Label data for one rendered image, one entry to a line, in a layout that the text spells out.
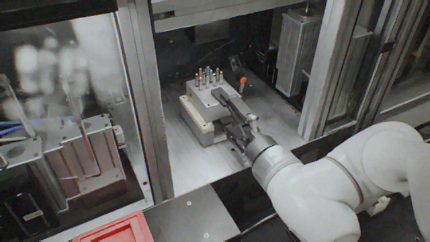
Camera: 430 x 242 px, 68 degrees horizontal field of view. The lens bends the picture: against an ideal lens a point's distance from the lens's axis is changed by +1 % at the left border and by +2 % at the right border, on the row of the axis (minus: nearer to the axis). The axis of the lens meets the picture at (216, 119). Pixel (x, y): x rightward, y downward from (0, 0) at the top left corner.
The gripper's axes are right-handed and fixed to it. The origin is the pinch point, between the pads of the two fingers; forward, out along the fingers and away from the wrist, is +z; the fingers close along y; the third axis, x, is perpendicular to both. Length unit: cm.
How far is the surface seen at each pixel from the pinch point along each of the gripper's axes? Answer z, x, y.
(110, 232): -18.9, 32.8, -4.0
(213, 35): 4.7, -0.1, 16.6
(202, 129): -2.6, 6.6, -3.2
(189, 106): 6.7, 6.0, -2.8
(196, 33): 4.7, 4.0, 18.0
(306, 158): 39, -85, -101
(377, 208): -34.7, -20.9, -12.2
